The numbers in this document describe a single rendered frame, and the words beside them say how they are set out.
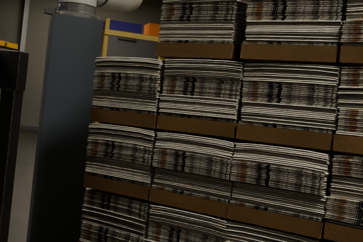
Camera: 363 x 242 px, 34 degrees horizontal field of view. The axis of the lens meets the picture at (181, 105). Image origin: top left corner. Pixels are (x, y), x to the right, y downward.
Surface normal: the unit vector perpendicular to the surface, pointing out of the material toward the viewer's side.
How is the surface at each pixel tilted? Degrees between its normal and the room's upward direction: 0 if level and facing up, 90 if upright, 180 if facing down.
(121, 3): 133
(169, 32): 90
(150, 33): 90
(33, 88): 90
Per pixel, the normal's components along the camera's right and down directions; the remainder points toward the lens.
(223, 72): -0.58, -0.07
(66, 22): 0.29, 0.02
